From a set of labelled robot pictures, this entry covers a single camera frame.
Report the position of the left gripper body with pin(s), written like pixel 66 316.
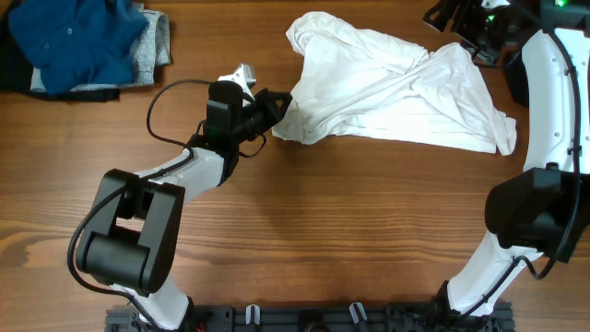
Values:
pixel 257 115

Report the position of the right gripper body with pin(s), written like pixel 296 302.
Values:
pixel 480 29

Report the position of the white t-shirt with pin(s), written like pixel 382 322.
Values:
pixel 365 83

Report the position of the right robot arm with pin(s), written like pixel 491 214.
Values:
pixel 535 219

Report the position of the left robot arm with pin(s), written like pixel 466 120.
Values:
pixel 126 244

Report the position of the black garment at right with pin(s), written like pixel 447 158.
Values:
pixel 513 69

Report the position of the light grey folded garment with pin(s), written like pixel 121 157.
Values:
pixel 150 50

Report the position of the blue button shirt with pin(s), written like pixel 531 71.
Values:
pixel 76 42

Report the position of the black garment under pile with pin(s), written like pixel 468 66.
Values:
pixel 16 71

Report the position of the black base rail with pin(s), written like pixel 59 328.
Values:
pixel 395 317

